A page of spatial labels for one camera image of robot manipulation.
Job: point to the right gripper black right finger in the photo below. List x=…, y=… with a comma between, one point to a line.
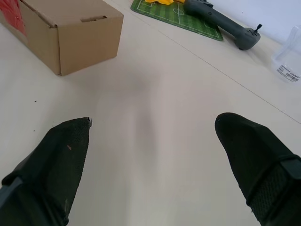
x=258, y=160

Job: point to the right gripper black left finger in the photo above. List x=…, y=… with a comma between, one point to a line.
x=44, y=169

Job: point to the brown cardboard box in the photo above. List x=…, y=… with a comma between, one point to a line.
x=87, y=40

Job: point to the clear plastic measuring cup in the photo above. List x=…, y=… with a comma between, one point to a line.
x=288, y=58

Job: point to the dark grey handheld controller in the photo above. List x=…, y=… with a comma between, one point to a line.
x=225, y=26

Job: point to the green football field mat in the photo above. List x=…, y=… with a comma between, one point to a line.
x=185, y=23

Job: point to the red tape patch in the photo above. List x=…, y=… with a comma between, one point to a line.
x=11, y=16

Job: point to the yellow cloth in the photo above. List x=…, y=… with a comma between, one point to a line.
x=165, y=2

